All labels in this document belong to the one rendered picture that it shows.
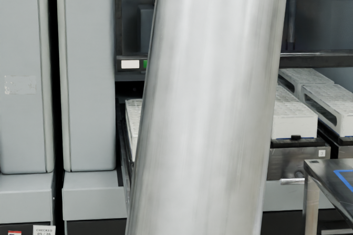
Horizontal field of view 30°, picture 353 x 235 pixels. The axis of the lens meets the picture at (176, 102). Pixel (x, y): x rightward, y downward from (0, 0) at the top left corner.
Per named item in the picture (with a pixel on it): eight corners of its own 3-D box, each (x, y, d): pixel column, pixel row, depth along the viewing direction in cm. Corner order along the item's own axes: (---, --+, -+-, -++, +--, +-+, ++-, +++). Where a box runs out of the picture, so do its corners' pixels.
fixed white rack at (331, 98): (299, 107, 172) (300, 84, 170) (336, 106, 173) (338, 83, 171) (340, 142, 143) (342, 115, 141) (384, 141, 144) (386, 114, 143)
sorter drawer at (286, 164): (210, 102, 205) (210, 73, 203) (253, 100, 207) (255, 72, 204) (271, 189, 135) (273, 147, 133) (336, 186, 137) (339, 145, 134)
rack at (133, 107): (125, 125, 156) (124, 99, 154) (167, 123, 157) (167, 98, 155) (132, 167, 127) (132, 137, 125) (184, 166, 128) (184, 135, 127)
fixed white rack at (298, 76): (268, 82, 202) (268, 62, 200) (299, 81, 203) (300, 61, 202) (297, 106, 173) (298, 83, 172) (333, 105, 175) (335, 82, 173)
